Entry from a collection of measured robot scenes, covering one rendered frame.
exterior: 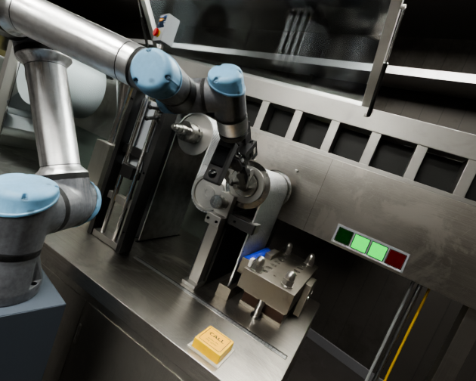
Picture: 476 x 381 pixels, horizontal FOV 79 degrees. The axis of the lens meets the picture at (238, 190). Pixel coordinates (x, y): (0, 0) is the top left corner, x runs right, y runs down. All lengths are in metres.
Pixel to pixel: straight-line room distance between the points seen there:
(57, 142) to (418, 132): 1.09
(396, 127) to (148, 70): 0.89
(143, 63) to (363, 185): 0.86
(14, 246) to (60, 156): 0.22
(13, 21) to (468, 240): 1.29
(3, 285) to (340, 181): 1.01
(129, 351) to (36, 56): 0.72
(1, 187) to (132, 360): 0.49
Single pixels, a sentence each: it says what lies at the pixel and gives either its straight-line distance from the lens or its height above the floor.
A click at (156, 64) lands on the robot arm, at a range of 0.53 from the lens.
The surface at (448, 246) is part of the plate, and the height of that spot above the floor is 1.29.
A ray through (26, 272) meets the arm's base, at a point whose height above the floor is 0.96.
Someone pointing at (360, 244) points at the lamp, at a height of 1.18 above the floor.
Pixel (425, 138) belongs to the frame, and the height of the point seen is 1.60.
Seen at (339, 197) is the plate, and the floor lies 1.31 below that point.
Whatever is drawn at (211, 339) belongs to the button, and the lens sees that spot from 0.73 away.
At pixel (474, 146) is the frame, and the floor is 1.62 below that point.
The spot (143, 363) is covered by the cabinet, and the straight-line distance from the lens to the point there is 0.84.
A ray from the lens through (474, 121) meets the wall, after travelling 2.82.
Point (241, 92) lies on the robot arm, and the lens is 0.64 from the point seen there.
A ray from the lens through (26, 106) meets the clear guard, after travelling 1.49.
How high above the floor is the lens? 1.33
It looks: 7 degrees down
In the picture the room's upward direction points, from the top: 21 degrees clockwise
